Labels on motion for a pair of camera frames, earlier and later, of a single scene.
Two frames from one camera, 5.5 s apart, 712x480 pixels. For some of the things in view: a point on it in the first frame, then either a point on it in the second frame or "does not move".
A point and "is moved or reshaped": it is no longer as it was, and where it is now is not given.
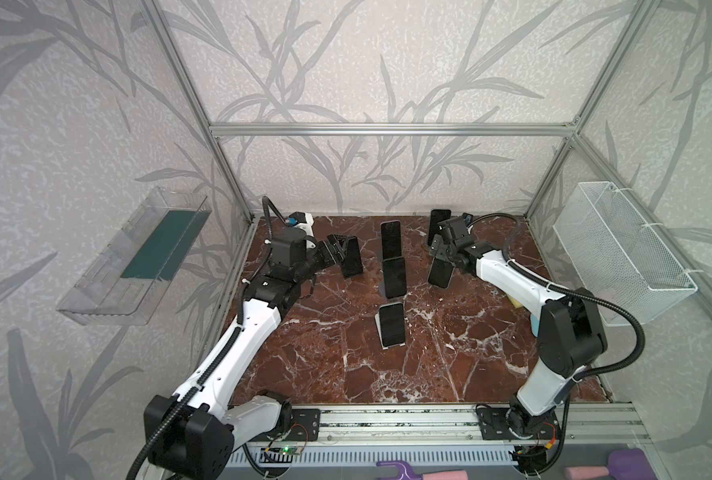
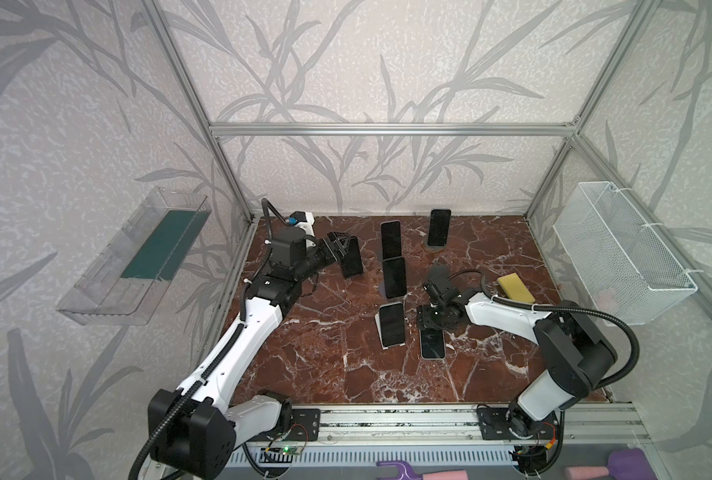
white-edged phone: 441,273 is moved or reshaped
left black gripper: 332,252 does not move
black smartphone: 392,323 does not move
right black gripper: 446,246 -> 427,315
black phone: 395,277 does not move
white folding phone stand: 378,323 does not move
